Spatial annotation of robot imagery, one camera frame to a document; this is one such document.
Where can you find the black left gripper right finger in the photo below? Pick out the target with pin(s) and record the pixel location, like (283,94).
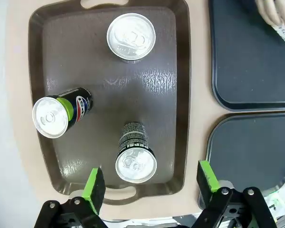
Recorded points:
(207,183)

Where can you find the blue and green Pepsi can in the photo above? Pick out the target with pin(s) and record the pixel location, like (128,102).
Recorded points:
(52,118)

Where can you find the dark grey serving tray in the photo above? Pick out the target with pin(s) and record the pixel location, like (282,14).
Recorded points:
(251,152)
(247,71)

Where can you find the person hand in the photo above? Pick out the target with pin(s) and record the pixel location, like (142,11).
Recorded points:
(275,9)

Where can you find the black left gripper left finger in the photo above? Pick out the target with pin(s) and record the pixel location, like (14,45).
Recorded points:
(95,190)

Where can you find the brown plastic serving tray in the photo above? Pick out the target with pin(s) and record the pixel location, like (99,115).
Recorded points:
(85,59)

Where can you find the black Pepsi can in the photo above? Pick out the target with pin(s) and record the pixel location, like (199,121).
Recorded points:
(135,164)
(130,35)

